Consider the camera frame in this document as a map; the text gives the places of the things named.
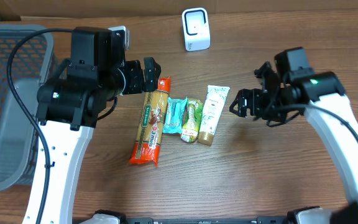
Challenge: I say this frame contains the teal snack packet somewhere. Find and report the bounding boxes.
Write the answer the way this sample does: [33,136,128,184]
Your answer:
[163,97,188,134]

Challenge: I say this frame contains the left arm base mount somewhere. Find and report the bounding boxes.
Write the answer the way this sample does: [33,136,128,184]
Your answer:
[80,210,128,224]

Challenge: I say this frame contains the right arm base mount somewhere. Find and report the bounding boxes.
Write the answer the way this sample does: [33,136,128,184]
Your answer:
[287,206,334,224]

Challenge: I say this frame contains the white Pantene tube gold cap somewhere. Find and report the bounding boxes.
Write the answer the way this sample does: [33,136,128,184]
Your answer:
[198,85,230,146]

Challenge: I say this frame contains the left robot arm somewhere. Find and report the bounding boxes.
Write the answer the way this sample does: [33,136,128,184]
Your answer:
[24,26,161,223]

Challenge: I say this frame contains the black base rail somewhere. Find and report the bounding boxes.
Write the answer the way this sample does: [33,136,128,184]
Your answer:
[73,216,344,224]

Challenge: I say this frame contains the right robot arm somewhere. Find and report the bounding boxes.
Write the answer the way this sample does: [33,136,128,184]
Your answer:
[229,47,358,223]

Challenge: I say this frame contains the red spaghetti packet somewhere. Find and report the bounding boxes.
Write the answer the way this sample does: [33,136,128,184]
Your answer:
[129,77,171,166]

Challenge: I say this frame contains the green snack packet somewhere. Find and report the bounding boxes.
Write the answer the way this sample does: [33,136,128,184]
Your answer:
[181,98,203,143]

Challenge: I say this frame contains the white barcode scanner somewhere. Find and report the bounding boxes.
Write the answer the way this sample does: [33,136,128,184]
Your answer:
[181,7,211,52]

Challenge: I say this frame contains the grey plastic basket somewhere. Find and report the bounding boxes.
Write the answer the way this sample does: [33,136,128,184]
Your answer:
[0,24,58,191]

